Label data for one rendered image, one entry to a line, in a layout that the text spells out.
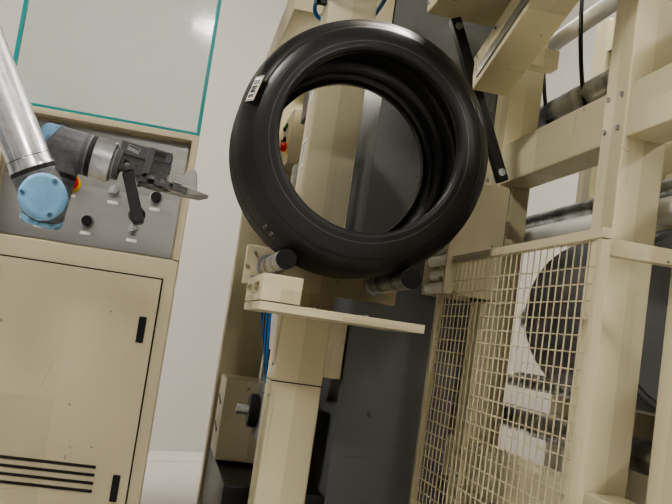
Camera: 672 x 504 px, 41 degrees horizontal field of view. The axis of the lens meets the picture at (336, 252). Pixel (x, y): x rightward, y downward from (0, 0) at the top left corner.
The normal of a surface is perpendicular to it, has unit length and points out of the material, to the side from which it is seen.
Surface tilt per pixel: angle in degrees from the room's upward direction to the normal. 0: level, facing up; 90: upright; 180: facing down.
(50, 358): 90
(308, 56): 82
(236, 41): 90
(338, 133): 90
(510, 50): 162
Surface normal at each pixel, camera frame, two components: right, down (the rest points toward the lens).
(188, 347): 0.65, 0.02
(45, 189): 0.30, 0.10
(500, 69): -0.08, 0.91
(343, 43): 0.14, -0.25
